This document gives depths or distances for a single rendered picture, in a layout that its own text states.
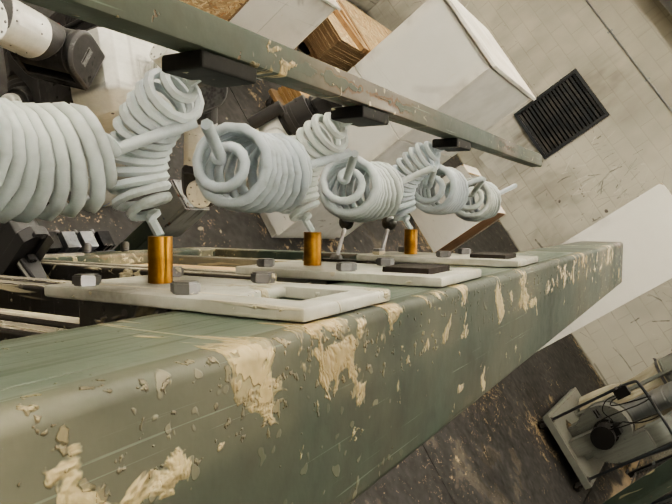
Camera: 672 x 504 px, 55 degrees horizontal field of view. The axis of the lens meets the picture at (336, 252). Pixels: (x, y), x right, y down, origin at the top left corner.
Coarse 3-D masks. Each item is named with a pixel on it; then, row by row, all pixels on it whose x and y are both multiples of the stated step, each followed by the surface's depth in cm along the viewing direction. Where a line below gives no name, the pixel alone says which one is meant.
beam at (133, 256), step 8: (176, 248) 205; (184, 248) 206; (192, 248) 206; (200, 248) 207; (208, 248) 207; (216, 248) 209; (72, 256) 161; (80, 256) 162; (88, 256) 164; (96, 256) 167; (104, 256) 169; (112, 256) 171; (120, 256) 173; (128, 256) 176; (136, 256) 178; (144, 256) 181
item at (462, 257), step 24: (432, 144) 72; (456, 144) 71; (408, 168) 75; (408, 192) 76; (408, 216) 78; (408, 240) 77; (48, 264) 107; (72, 264) 105; (96, 264) 107; (120, 264) 105; (456, 264) 70; (480, 264) 69; (504, 264) 68; (528, 264) 71
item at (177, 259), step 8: (176, 256) 183; (184, 256) 182; (192, 256) 181; (200, 256) 181; (208, 256) 181; (216, 256) 182; (192, 264) 180; (200, 264) 179; (208, 264) 177; (216, 264) 176; (224, 264) 175; (232, 264) 173; (240, 264) 172; (248, 264) 171
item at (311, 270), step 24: (312, 120) 54; (336, 120) 52; (360, 120) 52; (384, 120) 54; (312, 144) 54; (336, 144) 56; (312, 192) 57; (312, 240) 57; (264, 264) 55; (288, 264) 59; (312, 264) 57; (336, 264) 52; (360, 264) 60; (384, 264) 58; (0, 288) 76; (24, 288) 74; (48, 312) 72; (72, 312) 70
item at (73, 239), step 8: (48, 232) 178; (56, 232) 185; (64, 232) 183; (72, 232) 185; (80, 232) 187; (88, 232) 190; (96, 232) 193; (104, 232) 195; (56, 240) 179; (64, 240) 181; (72, 240) 183; (80, 240) 187; (88, 240) 188; (96, 240) 193; (104, 240) 193; (112, 240) 195; (56, 248) 177; (64, 248) 182; (72, 248) 182; (80, 248) 188; (96, 248) 190; (104, 248) 193
